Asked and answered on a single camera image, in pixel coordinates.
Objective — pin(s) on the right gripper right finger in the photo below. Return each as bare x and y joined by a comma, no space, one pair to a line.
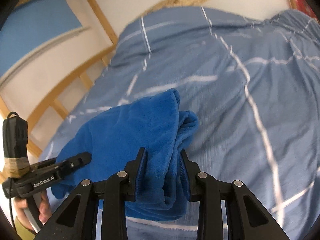
229,207

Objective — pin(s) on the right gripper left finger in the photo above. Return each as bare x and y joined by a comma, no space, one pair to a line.
76,217

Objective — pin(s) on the person left hand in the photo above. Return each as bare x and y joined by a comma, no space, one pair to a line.
44,209

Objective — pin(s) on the blue checked duvet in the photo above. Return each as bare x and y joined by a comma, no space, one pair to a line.
254,86

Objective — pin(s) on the blue window blind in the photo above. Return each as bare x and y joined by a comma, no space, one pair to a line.
32,24

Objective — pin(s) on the red storage box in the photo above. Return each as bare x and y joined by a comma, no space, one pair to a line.
303,6

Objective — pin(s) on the beige patterned pillow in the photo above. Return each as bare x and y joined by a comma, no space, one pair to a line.
172,4

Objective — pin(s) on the wooden bunk bed frame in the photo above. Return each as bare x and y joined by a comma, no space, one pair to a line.
47,83

